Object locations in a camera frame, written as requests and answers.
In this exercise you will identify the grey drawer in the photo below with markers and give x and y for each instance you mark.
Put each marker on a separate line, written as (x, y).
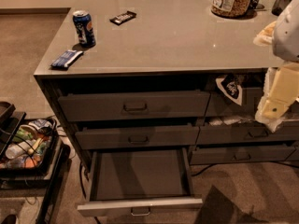
(134, 105)
(218, 155)
(246, 133)
(154, 136)
(221, 105)
(139, 183)

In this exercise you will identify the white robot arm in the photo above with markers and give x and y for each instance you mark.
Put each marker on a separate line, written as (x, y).
(283, 34)

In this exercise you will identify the blue soda can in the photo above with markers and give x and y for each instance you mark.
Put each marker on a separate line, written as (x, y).
(83, 24)

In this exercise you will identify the black bin of snacks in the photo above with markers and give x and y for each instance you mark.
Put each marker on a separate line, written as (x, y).
(27, 148)

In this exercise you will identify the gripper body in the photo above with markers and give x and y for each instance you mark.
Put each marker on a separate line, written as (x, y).
(288, 34)

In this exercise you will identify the black white chip bag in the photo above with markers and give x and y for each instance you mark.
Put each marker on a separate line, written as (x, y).
(230, 86)

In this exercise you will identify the clear plastic snack bags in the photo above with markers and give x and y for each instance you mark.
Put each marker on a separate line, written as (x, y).
(229, 120)

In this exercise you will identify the grey counter cabinet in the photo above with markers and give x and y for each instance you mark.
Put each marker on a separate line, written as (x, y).
(171, 45)

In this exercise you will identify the black candy bar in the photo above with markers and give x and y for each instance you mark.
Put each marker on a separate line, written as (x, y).
(123, 18)

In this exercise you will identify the blue snack packet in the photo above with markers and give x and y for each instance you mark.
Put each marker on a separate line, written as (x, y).
(65, 60)

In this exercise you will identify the large nut jar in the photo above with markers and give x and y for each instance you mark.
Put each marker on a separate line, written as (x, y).
(230, 8)

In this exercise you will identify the black cart frame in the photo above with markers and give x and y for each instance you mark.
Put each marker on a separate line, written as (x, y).
(40, 191)

